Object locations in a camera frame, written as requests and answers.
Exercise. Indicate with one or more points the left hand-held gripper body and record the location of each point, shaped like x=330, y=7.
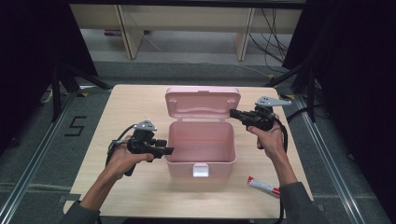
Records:
x=141, y=141

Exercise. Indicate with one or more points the black metal stand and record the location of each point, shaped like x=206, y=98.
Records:
x=56, y=93
x=310, y=93

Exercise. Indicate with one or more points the dark curtain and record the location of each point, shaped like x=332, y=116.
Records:
x=31, y=62
x=358, y=93

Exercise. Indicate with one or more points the person's right hand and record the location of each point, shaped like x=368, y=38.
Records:
x=272, y=141

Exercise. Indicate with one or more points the beige wooden desk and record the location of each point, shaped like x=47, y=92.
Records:
x=186, y=18

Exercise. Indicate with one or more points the person's left hand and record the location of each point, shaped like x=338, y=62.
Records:
x=123, y=161

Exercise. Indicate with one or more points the aluminium floor rail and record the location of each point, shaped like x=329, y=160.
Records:
x=330, y=161
x=37, y=155

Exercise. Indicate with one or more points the white and red tube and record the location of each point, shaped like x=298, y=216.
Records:
x=263, y=186

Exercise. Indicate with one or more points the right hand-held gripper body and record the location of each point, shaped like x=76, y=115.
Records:
x=263, y=119

